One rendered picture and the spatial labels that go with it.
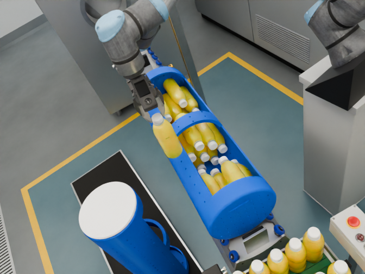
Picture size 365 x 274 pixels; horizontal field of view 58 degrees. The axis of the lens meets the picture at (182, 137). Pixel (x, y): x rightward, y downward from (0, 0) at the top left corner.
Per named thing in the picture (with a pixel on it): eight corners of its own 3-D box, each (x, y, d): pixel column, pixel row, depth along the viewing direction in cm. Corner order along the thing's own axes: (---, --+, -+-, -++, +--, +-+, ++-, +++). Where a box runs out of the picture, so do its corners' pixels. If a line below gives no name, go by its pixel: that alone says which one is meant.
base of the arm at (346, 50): (357, 46, 151) (344, 29, 150) (386, 33, 132) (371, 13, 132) (326, 72, 150) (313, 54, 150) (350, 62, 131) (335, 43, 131)
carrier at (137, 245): (178, 301, 199) (195, 256, 214) (118, 249, 135) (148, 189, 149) (139, 285, 212) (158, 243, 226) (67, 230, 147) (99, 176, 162)
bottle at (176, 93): (171, 89, 181) (185, 109, 169) (161, 87, 177) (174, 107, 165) (177, 79, 178) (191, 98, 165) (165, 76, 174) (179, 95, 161)
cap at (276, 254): (283, 252, 110) (283, 250, 109) (281, 263, 108) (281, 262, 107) (272, 249, 112) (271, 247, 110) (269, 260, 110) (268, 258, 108)
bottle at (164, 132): (163, 149, 131) (145, 118, 117) (178, 141, 131) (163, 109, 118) (169, 161, 126) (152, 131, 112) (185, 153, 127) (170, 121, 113)
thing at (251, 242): (266, 236, 131) (263, 223, 122) (269, 241, 129) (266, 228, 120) (244, 249, 130) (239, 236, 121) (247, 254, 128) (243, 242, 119)
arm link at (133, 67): (143, 55, 96) (113, 69, 95) (149, 68, 99) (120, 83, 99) (135, 43, 103) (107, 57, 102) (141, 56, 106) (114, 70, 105)
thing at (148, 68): (153, 69, 220) (144, 51, 209) (155, 73, 218) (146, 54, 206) (139, 76, 220) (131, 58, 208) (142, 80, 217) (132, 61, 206)
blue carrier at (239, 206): (191, 94, 191) (174, 56, 170) (281, 212, 132) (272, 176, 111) (148, 118, 190) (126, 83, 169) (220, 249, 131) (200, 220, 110)
